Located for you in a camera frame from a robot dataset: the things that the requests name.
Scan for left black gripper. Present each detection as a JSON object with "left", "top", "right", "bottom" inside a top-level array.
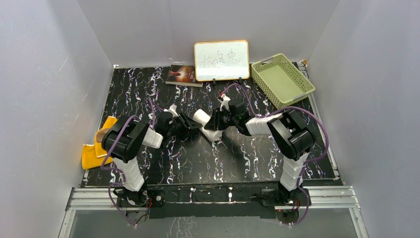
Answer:
[{"left": 167, "top": 112, "right": 203, "bottom": 138}]

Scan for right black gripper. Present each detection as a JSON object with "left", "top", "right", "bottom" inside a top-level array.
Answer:
[{"left": 205, "top": 108, "right": 239, "bottom": 130}]

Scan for white towel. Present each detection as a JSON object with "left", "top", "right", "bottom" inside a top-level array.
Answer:
[{"left": 192, "top": 109, "right": 224, "bottom": 143}]

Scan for yellow bear towel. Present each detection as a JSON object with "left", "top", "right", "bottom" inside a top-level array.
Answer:
[{"left": 81, "top": 116, "right": 117, "bottom": 170}]

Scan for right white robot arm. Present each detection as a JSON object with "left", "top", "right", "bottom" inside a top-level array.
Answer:
[{"left": 204, "top": 94, "right": 315, "bottom": 205}]

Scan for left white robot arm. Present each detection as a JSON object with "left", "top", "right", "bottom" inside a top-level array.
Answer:
[{"left": 96, "top": 105, "right": 202, "bottom": 206}]

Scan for dark paperback book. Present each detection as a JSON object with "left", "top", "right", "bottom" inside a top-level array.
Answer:
[{"left": 165, "top": 64, "right": 203, "bottom": 88}]

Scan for green plastic basket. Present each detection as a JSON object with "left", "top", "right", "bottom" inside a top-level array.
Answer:
[{"left": 251, "top": 54, "right": 315, "bottom": 109}]

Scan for small whiteboard orange frame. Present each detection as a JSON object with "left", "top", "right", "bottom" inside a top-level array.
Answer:
[{"left": 194, "top": 40, "right": 250, "bottom": 81}]

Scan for black base frame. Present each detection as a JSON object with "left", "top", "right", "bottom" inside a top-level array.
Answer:
[{"left": 145, "top": 181, "right": 306, "bottom": 219}]

